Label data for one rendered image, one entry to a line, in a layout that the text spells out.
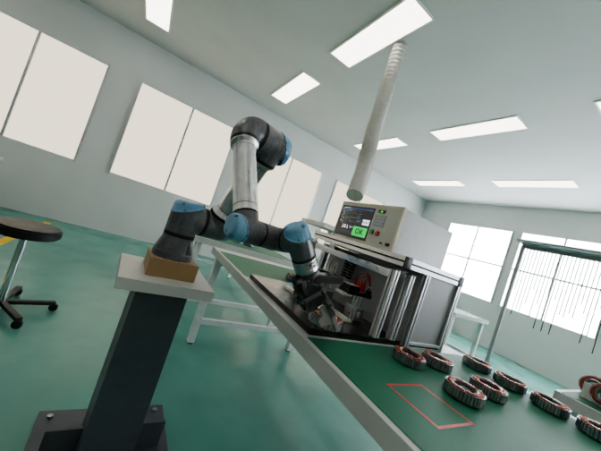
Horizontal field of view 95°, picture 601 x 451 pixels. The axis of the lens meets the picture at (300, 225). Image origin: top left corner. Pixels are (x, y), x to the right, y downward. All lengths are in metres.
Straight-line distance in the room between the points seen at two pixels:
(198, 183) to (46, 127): 2.32
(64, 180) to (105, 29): 2.47
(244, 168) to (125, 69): 5.17
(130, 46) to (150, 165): 1.91
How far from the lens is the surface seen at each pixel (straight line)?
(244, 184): 0.84
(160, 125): 5.75
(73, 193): 5.77
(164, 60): 6.04
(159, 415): 1.75
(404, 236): 1.31
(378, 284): 1.43
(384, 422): 0.74
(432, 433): 0.79
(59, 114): 5.86
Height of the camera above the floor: 1.06
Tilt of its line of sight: 2 degrees up
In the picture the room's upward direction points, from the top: 19 degrees clockwise
